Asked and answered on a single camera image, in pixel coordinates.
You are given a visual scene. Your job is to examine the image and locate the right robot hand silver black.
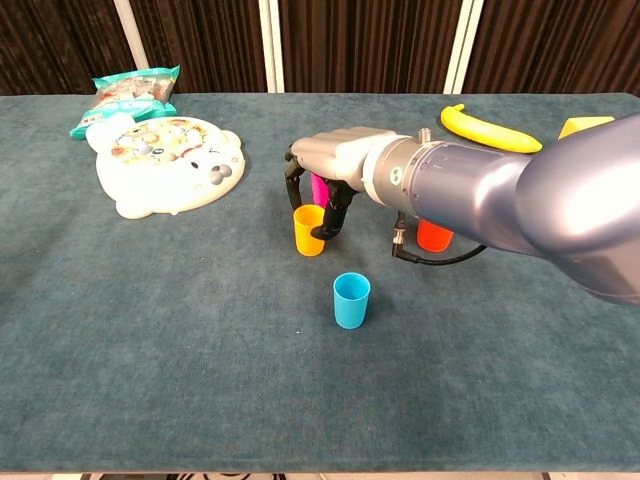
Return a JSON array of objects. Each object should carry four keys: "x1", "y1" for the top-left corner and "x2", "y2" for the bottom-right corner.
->
[{"x1": 284, "y1": 127, "x2": 396, "y2": 242}]

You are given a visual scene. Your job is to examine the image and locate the magenta plastic cup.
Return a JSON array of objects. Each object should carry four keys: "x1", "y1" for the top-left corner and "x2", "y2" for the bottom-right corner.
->
[{"x1": 310, "y1": 172, "x2": 331, "y2": 210}]

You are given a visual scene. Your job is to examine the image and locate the yellow plastic cup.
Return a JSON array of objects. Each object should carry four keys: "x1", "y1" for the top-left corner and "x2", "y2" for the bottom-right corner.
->
[{"x1": 292, "y1": 203, "x2": 328, "y2": 258}]

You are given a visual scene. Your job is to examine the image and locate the light blue plastic cup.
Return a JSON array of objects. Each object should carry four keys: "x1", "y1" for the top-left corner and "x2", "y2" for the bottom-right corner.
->
[{"x1": 333, "y1": 272, "x2": 372, "y2": 331}]

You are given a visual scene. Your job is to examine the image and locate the dark ribbed partition panel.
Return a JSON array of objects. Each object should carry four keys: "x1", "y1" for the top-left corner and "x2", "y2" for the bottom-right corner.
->
[
  {"x1": 259, "y1": 0, "x2": 484, "y2": 95},
  {"x1": 113, "y1": 0, "x2": 279, "y2": 95},
  {"x1": 444, "y1": 0, "x2": 640, "y2": 96},
  {"x1": 0, "y1": 0, "x2": 151, "y2": 96}
]

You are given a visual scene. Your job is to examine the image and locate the orange plastic cup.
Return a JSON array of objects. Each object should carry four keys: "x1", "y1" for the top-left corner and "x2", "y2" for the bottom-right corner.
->
[{"x1": 416, "y1": 218, "x2": 455, "y2": 253}]

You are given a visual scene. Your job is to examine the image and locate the yellow banana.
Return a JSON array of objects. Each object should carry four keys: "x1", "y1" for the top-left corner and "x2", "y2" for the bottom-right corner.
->
[{"x1": 439, "y1": 103, "x2": 544, "y2": 155}]

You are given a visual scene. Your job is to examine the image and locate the white fish toy board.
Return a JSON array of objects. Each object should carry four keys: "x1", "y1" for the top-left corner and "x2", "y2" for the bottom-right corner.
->
[{"x1": 85, "y1": 112, "x2": 247, "y2": 220}]

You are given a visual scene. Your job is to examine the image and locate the teal snack bag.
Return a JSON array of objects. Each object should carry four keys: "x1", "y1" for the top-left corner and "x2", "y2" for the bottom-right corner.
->
[{"x1": 69, "y1": 64, "x2": 181, "y2": 141}]

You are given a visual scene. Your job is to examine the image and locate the yellow foam cube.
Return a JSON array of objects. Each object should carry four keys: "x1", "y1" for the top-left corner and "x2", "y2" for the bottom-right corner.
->
[{"x1": 557, "y1": 116, "x2": 616, "y2": 141}]

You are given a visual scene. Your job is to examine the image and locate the blue carpet table cover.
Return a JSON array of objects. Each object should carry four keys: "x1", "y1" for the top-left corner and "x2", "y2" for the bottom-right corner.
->
[{"x1": 0, "y1": 92, "x2": 640, "y2": 474}]

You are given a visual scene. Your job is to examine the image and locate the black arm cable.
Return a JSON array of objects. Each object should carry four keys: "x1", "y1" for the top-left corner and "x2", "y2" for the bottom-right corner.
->
[{"x1": 392, "y1": 212, "x2": 489, "y2": 267}]

